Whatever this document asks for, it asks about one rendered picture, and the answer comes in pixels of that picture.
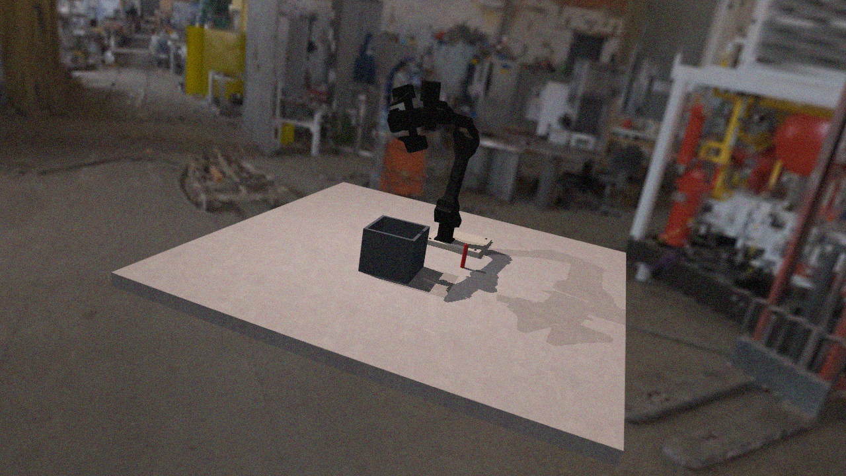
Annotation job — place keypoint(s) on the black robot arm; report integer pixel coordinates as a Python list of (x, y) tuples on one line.
[(446, 212)]

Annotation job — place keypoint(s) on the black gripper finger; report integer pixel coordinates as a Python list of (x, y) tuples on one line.
[(411, 141), (400, 97)]

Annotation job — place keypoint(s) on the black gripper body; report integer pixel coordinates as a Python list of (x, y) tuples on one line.
[(414, 117)]

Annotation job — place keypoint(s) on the dark red peg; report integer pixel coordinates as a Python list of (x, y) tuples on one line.
[(464, 255)]

